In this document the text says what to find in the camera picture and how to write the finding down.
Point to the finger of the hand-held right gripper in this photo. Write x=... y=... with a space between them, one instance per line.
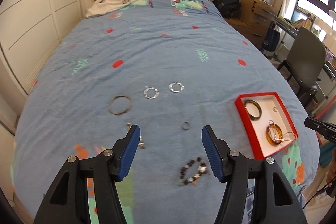
x=315 y=123

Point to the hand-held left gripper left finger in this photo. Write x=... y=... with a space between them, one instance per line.
x=128 y=155

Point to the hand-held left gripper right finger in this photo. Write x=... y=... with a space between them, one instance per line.
x=212 y=155

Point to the amber resin bangle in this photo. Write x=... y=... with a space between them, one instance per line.
x=274 y=134

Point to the red cardboard box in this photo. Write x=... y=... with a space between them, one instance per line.
x=266 y=124

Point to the dark brown bangle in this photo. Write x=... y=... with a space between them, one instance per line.
x=253 y=109

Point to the thin brown bangle set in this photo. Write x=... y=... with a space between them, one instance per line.
x=120 y=105

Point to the grey desk chair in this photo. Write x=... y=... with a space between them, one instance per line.
x=304 y=61

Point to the silver hoop earring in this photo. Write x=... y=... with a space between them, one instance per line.
x=176 y=87
x=151 y=92

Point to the navy hanging bag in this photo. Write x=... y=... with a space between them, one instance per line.
x=270 y=39

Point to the printed blue blanket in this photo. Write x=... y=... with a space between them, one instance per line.
x=157 y=56

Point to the wooden dresser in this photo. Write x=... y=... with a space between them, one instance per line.
x=254 y=19

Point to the black backpack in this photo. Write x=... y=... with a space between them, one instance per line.
x=227 y=5

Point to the white sweatshirt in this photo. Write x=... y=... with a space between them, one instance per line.
x=113 y=2

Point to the white wardrobe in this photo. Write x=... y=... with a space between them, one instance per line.
x=34 y=11

